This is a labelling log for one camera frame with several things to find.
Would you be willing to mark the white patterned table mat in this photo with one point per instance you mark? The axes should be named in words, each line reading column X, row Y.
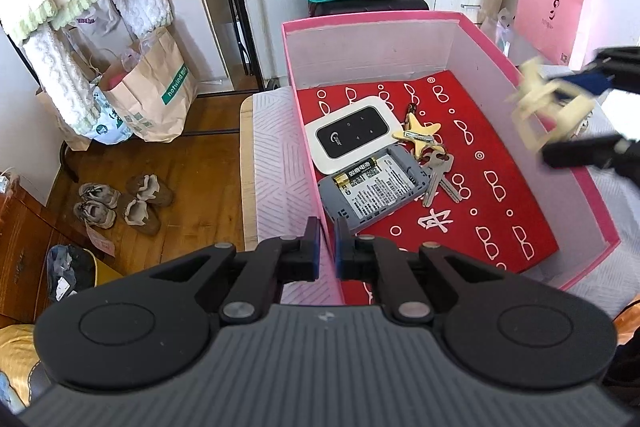
column 285, row 192

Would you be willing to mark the yellow star keychain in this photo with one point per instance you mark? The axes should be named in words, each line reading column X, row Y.
column 422, row 137

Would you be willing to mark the silver keys in box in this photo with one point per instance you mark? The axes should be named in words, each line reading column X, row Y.
column 438, row 164

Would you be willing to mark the white mobile wifi router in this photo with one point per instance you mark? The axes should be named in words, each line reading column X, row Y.
column 350, row 134

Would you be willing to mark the brown paper bag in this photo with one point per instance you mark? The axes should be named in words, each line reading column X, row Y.
column 151, row 87

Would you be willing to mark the black gold AA battery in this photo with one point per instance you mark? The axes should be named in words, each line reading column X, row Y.
column 351, row 173

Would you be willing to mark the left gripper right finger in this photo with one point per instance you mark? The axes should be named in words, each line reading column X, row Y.
column 384, row 267

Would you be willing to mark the grey router back with battery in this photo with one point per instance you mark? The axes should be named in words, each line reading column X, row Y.
column 396, row 180

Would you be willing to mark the cream hair claw clip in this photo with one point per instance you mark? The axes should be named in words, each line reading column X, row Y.
column 547, row 110

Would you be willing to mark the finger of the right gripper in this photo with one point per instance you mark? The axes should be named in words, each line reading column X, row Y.
column 605, row 152
column 611, row 69

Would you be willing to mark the pink storage box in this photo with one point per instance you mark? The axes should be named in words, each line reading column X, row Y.
column 514, row 213

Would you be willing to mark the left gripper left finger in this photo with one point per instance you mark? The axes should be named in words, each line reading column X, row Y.
column 258, row 277

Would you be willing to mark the pink paper bag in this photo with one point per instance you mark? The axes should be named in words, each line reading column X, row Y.
column 557, row 29

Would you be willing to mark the grey sneaker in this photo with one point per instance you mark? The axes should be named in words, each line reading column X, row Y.
column 99, row 192
column 95, row 214

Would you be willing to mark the wooden side cabinet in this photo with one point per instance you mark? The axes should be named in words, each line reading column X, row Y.
column 27, row 233

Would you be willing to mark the furry slipper boot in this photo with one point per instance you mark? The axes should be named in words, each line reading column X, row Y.
column 151, row 189
column 139, row 215

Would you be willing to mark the black suitcase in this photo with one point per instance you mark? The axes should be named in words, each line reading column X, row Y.
column 338, row 7

